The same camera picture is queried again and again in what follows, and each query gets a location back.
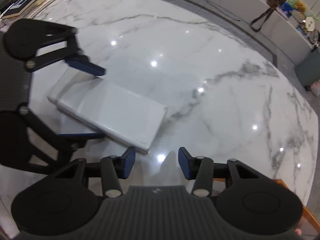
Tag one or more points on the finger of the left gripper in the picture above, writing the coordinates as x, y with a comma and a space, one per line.
70, 54
61, 142

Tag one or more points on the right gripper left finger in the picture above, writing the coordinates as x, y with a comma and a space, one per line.
113, 168

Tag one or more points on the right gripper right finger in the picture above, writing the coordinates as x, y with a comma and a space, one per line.
199, 169

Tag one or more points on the white rectangular box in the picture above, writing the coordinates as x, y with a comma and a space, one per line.
121, 114

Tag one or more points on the pastel woven basket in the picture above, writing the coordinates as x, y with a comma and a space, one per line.
315, 88

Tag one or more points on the grey trash bin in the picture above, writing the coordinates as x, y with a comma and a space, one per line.
307, 72

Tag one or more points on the white round clock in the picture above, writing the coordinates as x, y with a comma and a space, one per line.
309, 24

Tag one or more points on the teddy bear toy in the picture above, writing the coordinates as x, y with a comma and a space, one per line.
300, 6

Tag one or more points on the brown strap bag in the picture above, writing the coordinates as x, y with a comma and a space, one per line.
272, 6

